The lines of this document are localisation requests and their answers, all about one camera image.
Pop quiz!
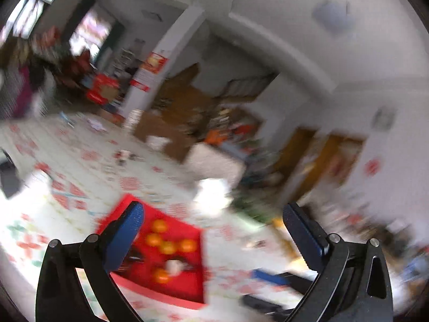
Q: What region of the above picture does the wooden chair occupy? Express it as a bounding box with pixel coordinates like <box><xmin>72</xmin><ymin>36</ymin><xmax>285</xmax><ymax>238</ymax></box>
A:
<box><xmin>134</xmin><ymin>111</ymin><xmax>202</xmax><ymax>163</ymax></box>

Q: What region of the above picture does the white dish of green leaves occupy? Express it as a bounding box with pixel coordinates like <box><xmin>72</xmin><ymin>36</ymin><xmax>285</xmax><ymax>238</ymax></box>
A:
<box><xmin>233</xmin><ymin>195</ymin><xmax>282</xmax><ymax>225</ymax></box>

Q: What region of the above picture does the wooden staircase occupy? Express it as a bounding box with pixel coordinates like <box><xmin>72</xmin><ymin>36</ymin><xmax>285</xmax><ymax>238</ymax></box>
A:
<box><xmin>151</xmin><ymin>62</ymin><xmax>280</xmax><ymax>121</ymax></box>

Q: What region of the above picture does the white power strip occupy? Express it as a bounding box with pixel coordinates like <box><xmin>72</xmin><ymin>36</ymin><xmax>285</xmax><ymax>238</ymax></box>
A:
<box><xmin>22</xmin><ymin>169</ymin><xmax>54</xmax><ymax>192</ymax></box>

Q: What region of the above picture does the red cardboard box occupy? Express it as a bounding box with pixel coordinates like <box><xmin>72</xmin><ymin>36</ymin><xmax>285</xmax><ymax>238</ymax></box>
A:
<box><xmin>95</xmin><ymin>194</ymin><xmax>208</xmax><ymax>310</ymax></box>

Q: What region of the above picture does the wooden door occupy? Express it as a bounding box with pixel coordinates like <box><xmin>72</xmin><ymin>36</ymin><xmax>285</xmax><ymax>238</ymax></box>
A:
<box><xmin>273</xmin><ymin>129</ymin><xmax>327</xmax><ymax>192</ymax></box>

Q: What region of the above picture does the white tissue box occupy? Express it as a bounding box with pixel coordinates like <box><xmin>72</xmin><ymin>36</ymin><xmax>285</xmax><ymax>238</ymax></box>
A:
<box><xmin>191</xmin><ymin>178</ymin><xmax>233</xmax><ymax>222</ymax></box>

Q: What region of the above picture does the blue face mask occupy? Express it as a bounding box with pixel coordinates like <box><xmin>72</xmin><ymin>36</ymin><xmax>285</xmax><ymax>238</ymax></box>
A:
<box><xmin>58</xmin><ymin>112</ymin><xmax>76</xmax><ymax>129</ymax></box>

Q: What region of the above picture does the window with dark curtains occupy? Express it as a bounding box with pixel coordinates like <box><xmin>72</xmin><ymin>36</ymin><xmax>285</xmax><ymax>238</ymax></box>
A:
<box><xmin>62</xmin><ymin>0</ymin><xmax>126</xmax><ymax>64</ymax></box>

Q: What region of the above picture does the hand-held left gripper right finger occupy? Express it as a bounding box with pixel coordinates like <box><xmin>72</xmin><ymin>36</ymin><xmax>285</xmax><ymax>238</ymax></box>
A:
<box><xmin>282</xmin><ymin>203</ymin><xmax>393</xmax><ymax>322</ymax></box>

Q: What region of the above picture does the plaid shirt on chair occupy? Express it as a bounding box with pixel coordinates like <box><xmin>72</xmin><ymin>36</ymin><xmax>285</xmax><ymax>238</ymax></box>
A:
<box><xmin>0</xmin><ymin>64</ymin><xmax>44</xmax><ymax>119</ymax></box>

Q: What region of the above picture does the white patterned chair cushion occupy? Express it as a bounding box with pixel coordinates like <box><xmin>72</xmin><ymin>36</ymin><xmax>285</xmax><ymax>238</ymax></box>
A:
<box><xmin>186</xmin><ymin>142</ymin><xmax>247</xmax><ymax>188</ymax></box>
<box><xmin>123</xmin><ymin>109</ymin><xmax>143</xmax><ymax>131</ymax></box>

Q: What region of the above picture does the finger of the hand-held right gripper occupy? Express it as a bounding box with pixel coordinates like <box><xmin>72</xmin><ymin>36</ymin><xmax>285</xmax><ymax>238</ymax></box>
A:
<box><xmin>251</xmin><ymin>269</ymin><xmax>316</xmax><ymax>294</ymax></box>
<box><xmin>242</xmin><ymin>294</ymin><xmax>294</xmax><ymax>316</ymax></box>

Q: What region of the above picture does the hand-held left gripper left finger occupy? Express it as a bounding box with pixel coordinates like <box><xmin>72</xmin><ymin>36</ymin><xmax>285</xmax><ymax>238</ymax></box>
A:
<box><xmin>36</xmin><ymin>201</ymin><xmax>145</xmax><ymax>322</ymax></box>

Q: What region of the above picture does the white paper sheet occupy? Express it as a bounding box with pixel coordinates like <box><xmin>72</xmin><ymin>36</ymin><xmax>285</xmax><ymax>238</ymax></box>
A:
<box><xmin>85</xmin><ymin>117</ymin><xmax>108</xmax><ymax>133</ymax></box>

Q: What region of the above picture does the red gift box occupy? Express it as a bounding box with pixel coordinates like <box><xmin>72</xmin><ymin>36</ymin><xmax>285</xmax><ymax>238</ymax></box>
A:
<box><xmin>85</xmin><ymin>74</ymin><xmax>121</xmax><ymax>104</ymax></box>

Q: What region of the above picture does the red wall calendar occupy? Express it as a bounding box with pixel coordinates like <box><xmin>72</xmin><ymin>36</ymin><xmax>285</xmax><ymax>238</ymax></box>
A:
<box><xmin>129</xmin><ymin>52</ymin><xmax>168</xmax><ymax>92</ymax></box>

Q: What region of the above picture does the white bookshelf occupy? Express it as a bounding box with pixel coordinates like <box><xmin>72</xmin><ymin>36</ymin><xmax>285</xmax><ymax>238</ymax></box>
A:
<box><xmin>116</xmin><ymin>47</ymin><xmax>138</xmax><ymax>78</ymax></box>

